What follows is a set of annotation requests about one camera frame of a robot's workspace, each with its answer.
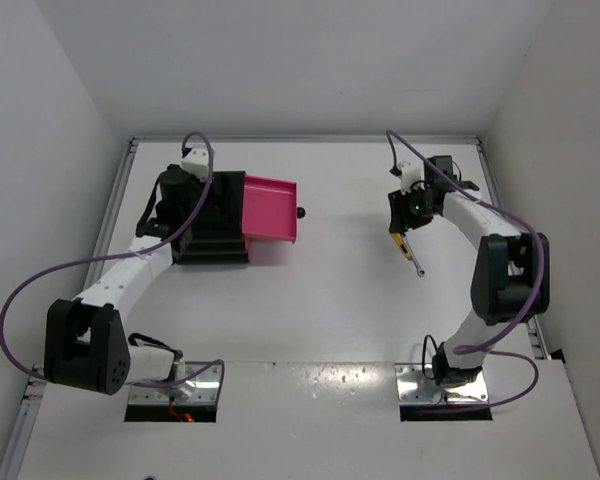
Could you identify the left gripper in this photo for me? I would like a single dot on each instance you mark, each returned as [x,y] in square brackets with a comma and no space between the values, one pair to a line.
[219,204]

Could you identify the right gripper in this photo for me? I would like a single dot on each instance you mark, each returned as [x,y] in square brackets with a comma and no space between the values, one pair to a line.
[401,221]

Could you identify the black drawer cabinet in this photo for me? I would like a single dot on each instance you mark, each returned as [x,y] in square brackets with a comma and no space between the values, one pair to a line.
[207,245]

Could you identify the pink top drawer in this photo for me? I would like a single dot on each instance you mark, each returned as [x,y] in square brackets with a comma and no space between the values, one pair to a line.
[270,209]

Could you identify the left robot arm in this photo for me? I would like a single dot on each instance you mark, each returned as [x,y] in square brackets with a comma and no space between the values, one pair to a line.
[192,216]

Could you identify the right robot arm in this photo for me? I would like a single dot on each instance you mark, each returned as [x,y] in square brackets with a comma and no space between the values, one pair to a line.
[510,279]

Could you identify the silver wrench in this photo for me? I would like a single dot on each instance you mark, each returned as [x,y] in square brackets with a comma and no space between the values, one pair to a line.
[414,260]

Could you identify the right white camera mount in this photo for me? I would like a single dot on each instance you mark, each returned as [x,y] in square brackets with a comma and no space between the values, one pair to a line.
[410,175]

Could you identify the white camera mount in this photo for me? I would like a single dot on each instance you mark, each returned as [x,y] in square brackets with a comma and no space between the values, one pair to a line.
[195,161]
[410,175]

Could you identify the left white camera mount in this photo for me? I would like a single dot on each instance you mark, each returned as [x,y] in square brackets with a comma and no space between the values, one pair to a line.
[195,161]

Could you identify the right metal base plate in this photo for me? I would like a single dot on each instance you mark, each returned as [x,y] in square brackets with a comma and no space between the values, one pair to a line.
[415,388]

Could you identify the metal base plate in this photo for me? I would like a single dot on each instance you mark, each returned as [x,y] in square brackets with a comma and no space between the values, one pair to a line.
[202,389]
[415,388]

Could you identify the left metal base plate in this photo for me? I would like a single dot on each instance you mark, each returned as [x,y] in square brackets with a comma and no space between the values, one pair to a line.
[202,389]

